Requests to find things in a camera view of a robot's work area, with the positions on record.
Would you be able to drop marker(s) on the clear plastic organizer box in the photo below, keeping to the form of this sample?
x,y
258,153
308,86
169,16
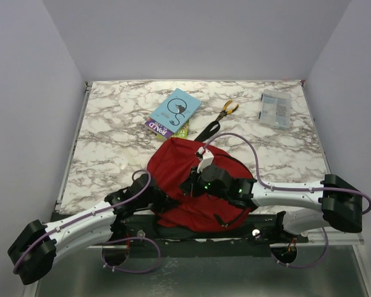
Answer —
x,y
276,109

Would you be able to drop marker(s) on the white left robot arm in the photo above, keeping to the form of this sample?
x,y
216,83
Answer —
x,y
41,245

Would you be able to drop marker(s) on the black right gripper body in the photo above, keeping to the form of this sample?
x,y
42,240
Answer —
x,y
198,185

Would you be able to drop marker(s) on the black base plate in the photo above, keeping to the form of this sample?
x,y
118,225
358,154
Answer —
x,y
149,249

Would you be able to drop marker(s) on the green book under stack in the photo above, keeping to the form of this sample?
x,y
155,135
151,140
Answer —
x,y
183,131

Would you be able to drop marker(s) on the yellow handled pliers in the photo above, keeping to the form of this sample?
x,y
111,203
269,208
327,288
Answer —
x,y
226,111

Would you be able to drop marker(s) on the light blue book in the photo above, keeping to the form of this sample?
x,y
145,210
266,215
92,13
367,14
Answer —
x,y
176,110

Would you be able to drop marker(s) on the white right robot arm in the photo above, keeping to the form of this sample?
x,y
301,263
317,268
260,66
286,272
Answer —
x,y
330,202

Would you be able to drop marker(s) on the aluminium mounting rail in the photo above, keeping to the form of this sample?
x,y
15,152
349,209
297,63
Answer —
x,y
319,237

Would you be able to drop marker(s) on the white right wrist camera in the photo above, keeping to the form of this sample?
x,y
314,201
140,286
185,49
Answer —
x,y
205,157

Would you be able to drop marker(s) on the red student backpack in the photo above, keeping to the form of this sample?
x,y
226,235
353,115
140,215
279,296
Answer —
x,y
198,209

